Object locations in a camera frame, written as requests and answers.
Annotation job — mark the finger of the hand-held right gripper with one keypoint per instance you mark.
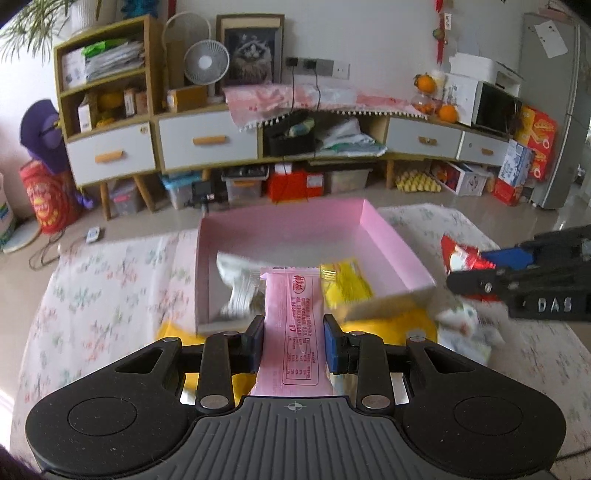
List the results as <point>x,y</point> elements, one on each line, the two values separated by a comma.
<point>475,282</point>
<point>508,257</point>

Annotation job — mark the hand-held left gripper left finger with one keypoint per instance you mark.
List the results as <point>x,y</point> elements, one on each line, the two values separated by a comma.
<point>256,344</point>

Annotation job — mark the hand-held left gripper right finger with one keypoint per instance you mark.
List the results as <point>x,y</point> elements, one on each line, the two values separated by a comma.
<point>331,344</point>

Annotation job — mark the red white snack packet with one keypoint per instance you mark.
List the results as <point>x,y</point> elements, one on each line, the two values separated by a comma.
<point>461,256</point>

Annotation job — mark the pink snack packet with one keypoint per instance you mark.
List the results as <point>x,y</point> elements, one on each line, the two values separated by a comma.
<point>295,332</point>

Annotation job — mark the silver snack packet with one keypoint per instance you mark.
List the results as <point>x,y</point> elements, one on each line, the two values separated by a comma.
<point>240,286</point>

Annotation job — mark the yellow snack packet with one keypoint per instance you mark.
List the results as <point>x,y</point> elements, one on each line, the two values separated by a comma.
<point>346,281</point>

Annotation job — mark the pink cardboard box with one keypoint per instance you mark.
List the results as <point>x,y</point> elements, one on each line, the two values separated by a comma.
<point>286,230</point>

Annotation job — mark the white green snack packet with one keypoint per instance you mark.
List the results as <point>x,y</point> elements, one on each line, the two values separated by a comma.
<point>475,346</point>
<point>459,317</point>

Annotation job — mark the small red carton box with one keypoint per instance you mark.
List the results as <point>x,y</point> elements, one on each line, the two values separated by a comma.
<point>508,191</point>

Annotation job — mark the white toy storage bin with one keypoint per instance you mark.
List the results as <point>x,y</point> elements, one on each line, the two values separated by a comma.
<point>464,180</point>

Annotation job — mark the blue white carton box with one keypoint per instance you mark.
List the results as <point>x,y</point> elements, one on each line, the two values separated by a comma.
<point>516,161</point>

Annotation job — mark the yellow egg tray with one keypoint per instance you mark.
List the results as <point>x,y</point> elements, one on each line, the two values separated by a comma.
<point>418,181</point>

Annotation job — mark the large red gift box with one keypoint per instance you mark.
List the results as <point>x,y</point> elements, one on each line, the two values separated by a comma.
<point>538,134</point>

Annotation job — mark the white microwave oven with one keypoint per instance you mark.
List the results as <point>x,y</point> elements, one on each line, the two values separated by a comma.
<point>496,108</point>

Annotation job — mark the silver refrigerator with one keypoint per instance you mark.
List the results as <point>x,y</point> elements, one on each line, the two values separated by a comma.
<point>558,115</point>

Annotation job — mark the orange fruit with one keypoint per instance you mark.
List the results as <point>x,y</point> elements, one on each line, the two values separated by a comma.
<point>448,113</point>
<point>425,82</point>

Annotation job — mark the clear box with dark lid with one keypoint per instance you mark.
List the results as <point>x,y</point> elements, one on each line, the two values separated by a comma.
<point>244,184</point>

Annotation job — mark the red flat box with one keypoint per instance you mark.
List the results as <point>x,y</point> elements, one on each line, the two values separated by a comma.
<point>295,187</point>

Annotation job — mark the clear plastic storage box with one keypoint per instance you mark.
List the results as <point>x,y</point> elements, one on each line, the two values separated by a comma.
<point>346,181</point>

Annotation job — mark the clear box with blue lid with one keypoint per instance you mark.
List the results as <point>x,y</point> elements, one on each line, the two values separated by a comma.
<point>178,191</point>

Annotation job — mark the bowl of small oranges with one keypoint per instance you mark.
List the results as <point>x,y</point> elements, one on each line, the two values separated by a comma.
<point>424,104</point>

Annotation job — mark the heap of papers and bags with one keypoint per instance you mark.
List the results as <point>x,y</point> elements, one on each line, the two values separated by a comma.
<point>351,138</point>

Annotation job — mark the white remote control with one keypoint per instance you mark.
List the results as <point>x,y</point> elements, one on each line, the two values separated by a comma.
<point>93,235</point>

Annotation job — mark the small clear storage box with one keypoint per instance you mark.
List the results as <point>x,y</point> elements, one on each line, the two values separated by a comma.
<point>124,198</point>

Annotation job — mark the black storage box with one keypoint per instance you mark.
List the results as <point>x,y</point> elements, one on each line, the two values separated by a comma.
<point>286,138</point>

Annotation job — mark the long wooden TV cabinet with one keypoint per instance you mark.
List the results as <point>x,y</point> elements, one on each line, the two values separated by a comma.
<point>207,141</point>

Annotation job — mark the white paper note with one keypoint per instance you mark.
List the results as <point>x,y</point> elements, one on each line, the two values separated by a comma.
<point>551,39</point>

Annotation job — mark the red hanging decoration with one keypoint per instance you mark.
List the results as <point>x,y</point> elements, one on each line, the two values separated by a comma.
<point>442,37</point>

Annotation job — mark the pink tasselled cloth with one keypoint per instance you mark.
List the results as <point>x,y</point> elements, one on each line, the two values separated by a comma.
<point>268,99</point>

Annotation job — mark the red printed bucket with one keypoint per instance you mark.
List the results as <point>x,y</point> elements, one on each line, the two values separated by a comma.
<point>48,198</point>

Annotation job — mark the small cardboard box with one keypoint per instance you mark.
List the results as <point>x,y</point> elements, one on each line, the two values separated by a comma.
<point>187,98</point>

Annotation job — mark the small brown boxes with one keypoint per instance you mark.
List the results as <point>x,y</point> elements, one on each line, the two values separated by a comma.
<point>136,101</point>

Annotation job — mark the yellow toy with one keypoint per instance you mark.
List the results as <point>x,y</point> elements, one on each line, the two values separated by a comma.
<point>108,108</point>

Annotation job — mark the white shopping bag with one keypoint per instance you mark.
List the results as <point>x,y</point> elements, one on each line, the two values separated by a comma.
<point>5,212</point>

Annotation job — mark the small white box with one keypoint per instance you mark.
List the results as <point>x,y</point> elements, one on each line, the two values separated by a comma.
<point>85,115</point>

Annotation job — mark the white desk fan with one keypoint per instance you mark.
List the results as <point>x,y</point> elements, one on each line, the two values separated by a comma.
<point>206,62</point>

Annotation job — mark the framed cat picture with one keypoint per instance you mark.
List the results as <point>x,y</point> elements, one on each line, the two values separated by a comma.
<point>251,50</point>

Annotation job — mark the wooden shelf cabinet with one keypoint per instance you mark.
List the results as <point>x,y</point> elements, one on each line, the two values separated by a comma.
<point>152,69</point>

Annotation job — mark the purple plush toy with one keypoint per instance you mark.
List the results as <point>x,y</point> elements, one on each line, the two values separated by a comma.
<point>41,134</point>

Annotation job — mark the stack of papers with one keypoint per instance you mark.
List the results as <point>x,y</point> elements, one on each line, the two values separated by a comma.
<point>115,60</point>

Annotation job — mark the white appliance box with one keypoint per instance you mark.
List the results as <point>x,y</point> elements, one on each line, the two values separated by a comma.
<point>74,68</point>

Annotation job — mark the white plant pot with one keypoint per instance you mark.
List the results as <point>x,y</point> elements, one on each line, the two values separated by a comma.
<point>90,14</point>

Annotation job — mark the green potted plant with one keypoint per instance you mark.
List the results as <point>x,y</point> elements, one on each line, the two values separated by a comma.
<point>27,27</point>

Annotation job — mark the black camera device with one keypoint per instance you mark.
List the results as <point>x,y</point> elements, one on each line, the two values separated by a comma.
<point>204,191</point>

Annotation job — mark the round white base plate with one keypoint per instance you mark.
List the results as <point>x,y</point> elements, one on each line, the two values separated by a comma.
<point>23,237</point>

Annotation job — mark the grey wall socket strip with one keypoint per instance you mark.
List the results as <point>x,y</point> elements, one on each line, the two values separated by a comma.
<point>307,66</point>

